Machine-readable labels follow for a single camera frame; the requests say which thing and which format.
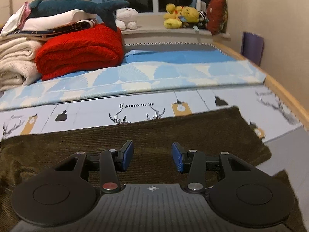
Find brown corduroy pants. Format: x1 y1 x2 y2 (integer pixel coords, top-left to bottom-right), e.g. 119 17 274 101
1 107 305 231

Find patterned white bed sheet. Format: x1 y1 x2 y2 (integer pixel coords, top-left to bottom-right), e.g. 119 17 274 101
1 85 302 141

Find cream folded blanket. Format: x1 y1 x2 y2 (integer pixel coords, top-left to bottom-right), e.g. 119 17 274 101
1 37 43 92

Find light blue patterned blanket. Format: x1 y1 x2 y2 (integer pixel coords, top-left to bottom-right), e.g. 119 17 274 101
1 49 266 111

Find purple yoga mat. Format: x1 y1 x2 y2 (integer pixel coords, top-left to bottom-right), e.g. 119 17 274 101
240 32 264 66

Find red knitted blanket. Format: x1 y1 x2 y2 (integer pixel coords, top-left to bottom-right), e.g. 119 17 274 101
35 24 124 81

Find stack of folded clothes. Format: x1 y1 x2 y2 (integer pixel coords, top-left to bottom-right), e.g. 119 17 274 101
1 2 98 39

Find black white plush toy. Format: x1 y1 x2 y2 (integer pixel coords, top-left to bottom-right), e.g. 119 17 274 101
196 10 209 29

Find dark red cushion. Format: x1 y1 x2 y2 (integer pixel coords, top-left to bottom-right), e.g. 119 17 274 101
206 0 228 35

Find blue shark plush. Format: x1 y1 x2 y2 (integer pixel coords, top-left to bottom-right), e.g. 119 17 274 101
28 0 129 31

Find yellow plush toy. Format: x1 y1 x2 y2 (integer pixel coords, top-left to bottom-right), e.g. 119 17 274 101
163 4 199 29

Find wooden bed frame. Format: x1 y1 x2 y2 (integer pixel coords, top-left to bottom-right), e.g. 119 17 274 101
213 42 309 131

